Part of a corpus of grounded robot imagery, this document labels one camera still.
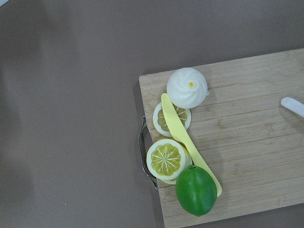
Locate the green lime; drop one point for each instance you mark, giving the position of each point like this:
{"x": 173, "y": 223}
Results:
{"x": 196, "y": 191}

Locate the lemon slice near bun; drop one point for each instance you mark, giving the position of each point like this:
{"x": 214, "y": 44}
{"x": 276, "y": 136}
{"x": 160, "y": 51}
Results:
{"x": 160, "y": 123}

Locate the lemon slice near lime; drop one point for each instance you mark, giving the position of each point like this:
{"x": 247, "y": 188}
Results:
{"x": 166, "y": 159}

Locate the yellow plastic knife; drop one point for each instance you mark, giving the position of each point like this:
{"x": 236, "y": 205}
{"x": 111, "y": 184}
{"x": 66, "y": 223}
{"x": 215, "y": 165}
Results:
{"x": 180, "y": 134}

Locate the white ceramic spoon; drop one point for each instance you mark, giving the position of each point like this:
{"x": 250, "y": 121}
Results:
{"x": 293, "y": 105}

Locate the bamboo cutting board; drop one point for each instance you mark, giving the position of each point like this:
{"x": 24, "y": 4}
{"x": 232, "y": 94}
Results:
{"x": 253, "y": 145}

